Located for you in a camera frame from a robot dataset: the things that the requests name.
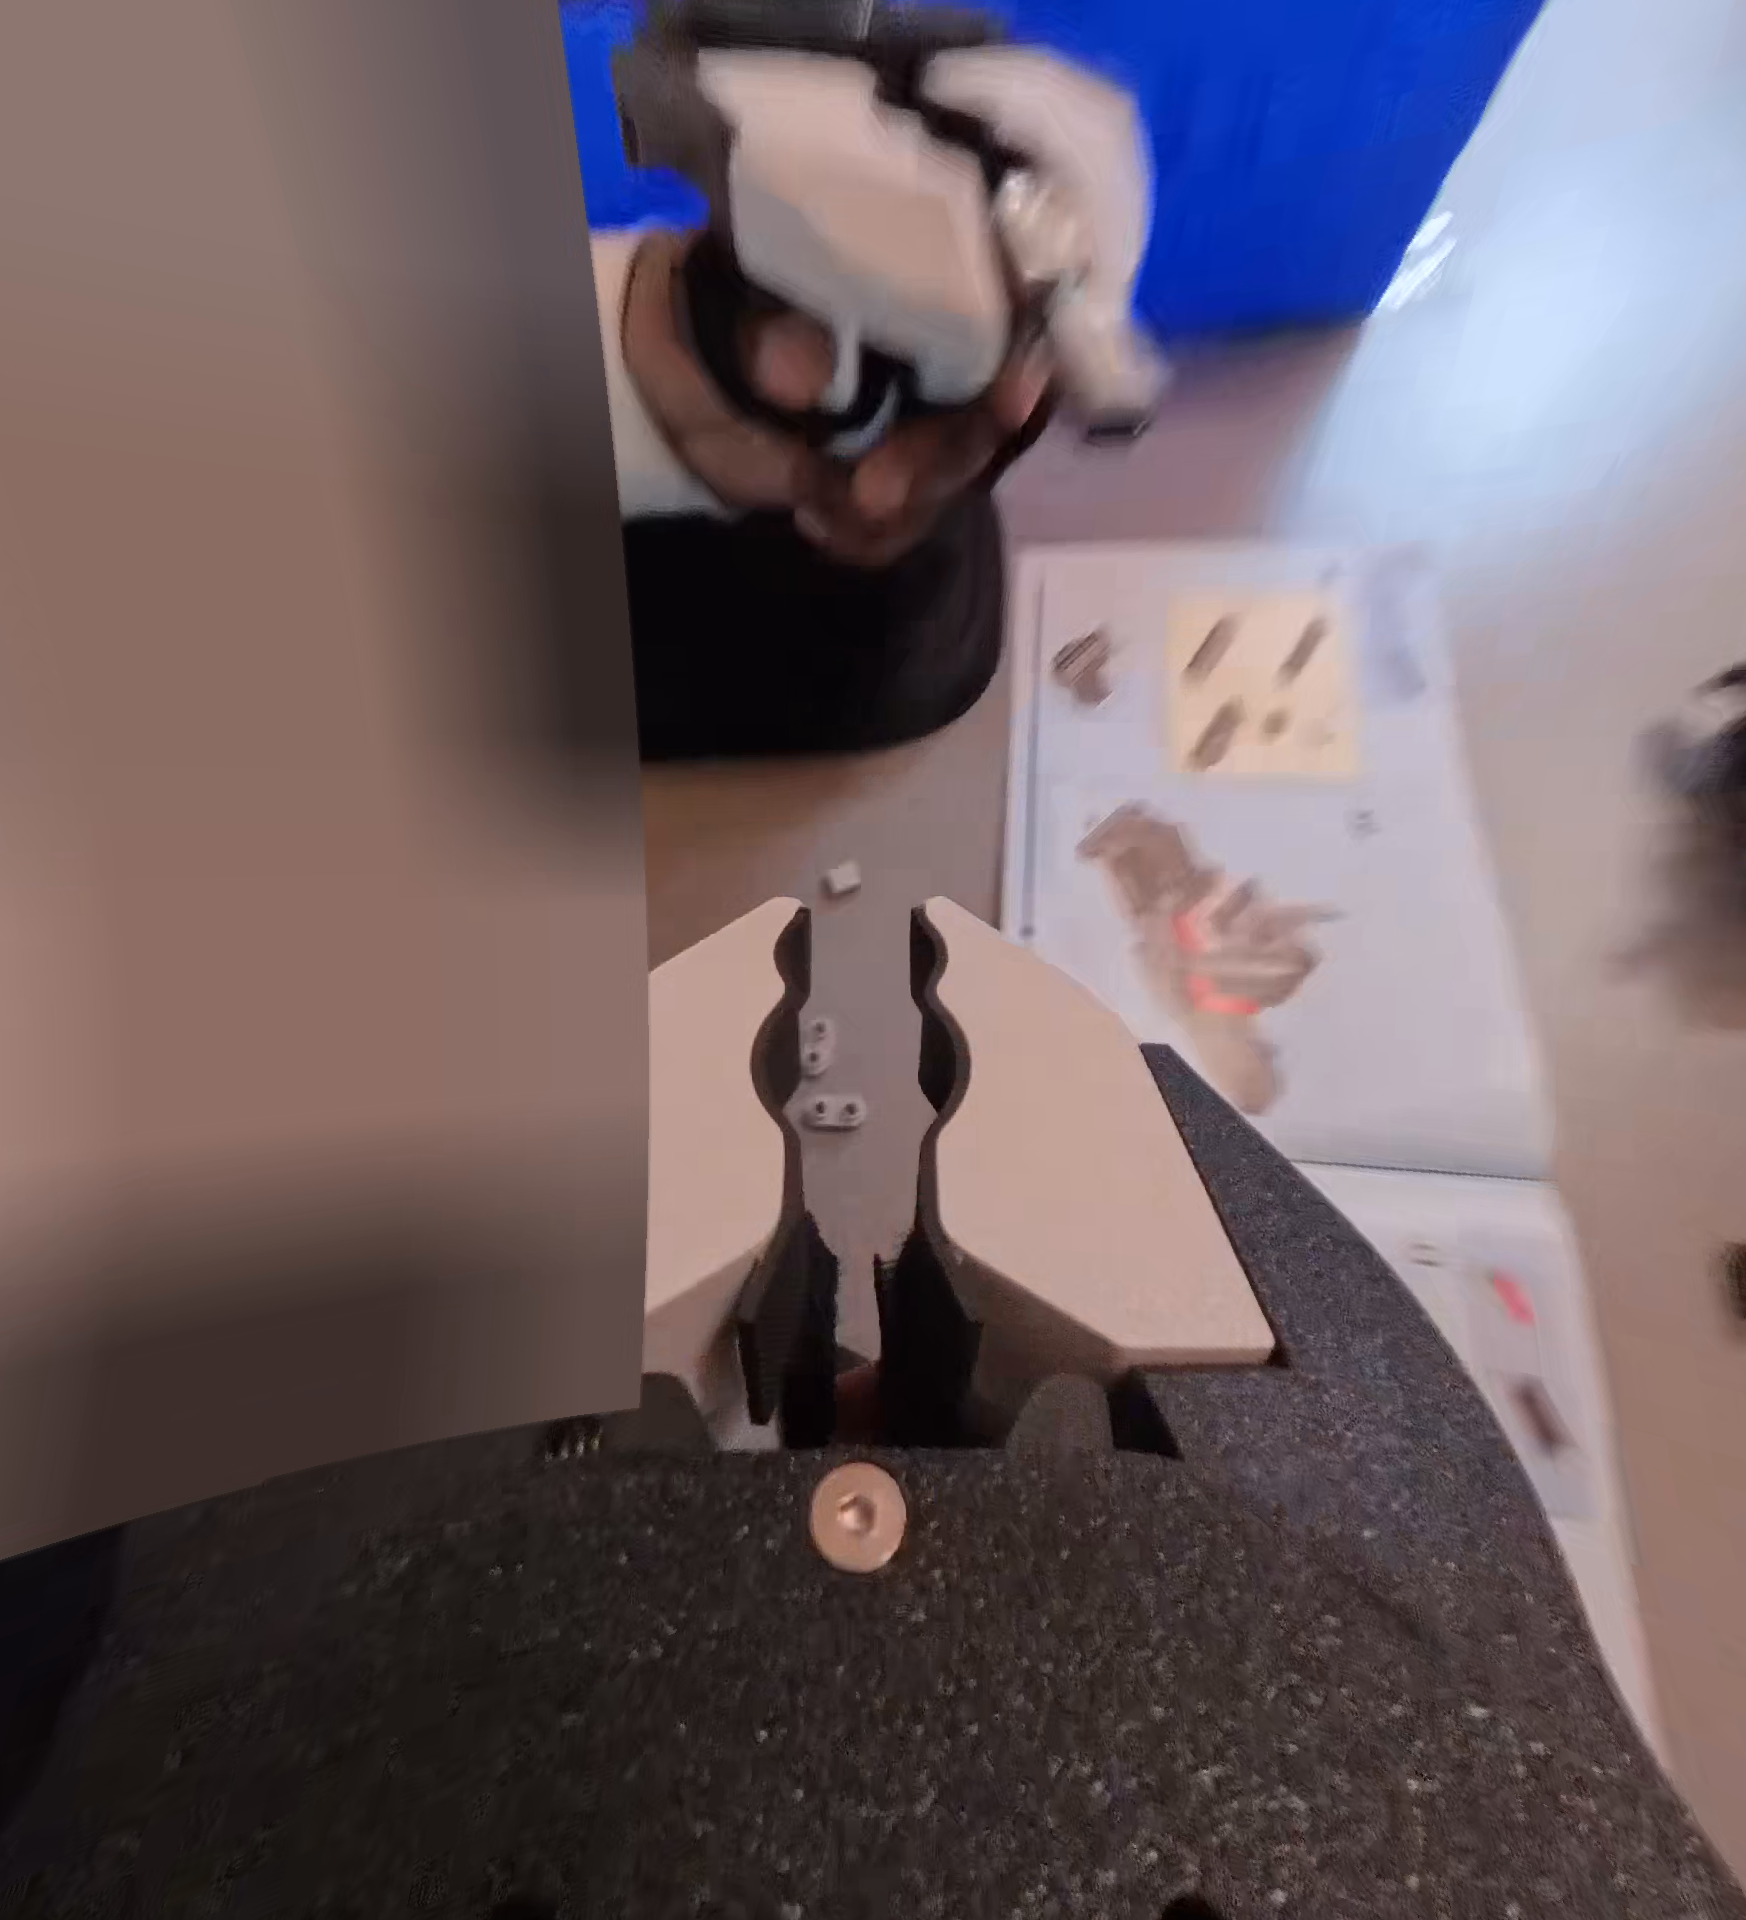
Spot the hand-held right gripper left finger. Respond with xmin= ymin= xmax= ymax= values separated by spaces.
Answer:
xmin=646 ymin=896 xmax=839 ymax=1449

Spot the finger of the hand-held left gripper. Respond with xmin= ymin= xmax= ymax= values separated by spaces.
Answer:
xmin=934 ymin=44 xmax=1172 ymax=425

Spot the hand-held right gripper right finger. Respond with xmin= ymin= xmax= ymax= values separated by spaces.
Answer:
xmin=877 ymin=896 xmax=1281 ymax=1445

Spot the blue plastic bin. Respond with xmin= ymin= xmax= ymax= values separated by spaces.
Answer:
xmin=559 ymin=0 xmax=1552 ymax=343

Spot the lego instruction booklet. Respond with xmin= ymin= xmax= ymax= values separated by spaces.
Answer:
xmin=1003 ymin=542 xmax=1661 ymax=1741

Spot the person's left forearm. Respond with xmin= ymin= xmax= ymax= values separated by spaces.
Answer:
xmin=592 ymin=231 xmax=731 ymax=525

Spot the person's left hand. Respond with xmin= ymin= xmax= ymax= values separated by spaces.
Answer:
xmin=626 ymin=244 xmax=1064 ymax=570

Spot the black quilted pad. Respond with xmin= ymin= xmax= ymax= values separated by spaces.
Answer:
xmin=626 ymin=489 xmax=1006 ymax=763

